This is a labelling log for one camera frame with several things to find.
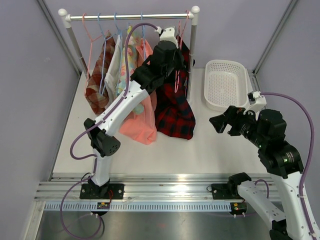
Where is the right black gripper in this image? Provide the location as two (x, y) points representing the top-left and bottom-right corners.
(209, 105), (267, 148)

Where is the pink wire hanger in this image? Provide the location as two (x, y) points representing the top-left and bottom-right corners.
(174, 10), (190, 94)
(81, 13), (109, 82)

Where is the red plaid skirt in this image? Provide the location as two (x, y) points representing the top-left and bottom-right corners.
(154, 34), (197, 141)

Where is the salmon pink skirt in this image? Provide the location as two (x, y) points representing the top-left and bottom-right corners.
(119, 38), (157, 145)

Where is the blue wire hanger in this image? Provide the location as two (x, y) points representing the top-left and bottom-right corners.
(113, 12), (126, 83)
(140, 12), (147, 60)
(96, 13), (112, 96)

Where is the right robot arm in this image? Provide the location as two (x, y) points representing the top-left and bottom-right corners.
(209, 106), (320, 240)

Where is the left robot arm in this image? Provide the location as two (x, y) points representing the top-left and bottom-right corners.
(84, 40), (184, 199)

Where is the floral pastel garment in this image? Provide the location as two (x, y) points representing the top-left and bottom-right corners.
(116, 30), (148, 119)

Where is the white plastic basket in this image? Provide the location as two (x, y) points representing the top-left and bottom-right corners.
(204, 59), (249, 112)

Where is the white garment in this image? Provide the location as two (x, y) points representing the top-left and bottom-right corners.
(104, 35), (122, 103)

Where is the brown plaid garment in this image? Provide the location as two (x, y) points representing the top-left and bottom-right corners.
(84, 36), (116, 116)

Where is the white metal clothes rack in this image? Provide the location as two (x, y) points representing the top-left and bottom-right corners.
(58, 5), (200, 101)

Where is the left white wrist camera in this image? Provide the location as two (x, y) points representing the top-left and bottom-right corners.
(154, 26), (179, 49)

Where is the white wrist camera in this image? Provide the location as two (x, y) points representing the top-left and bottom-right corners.
(154, 26), (179, 49)
(243, 91), (267, 115)

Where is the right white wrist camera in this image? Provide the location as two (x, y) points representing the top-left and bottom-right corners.
(243, 91), (267, 115)

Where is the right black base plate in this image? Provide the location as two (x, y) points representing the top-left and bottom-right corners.
(210, 183), (243, 201)

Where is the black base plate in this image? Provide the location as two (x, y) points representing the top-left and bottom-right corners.
(79, 182), (125, 200)
(210, 183), (243, 201)

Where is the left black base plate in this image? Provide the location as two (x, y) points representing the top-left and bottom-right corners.
(79, 182), (125, 200)

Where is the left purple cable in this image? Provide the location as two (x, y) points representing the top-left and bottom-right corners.
(59, 22), (161, 239)

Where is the aluminium mounting rail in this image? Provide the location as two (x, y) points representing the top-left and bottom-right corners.
(34, 173), (229, 202)

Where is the white slotted cable duct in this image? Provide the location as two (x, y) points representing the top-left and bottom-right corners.
(44, 201), (232, 212)

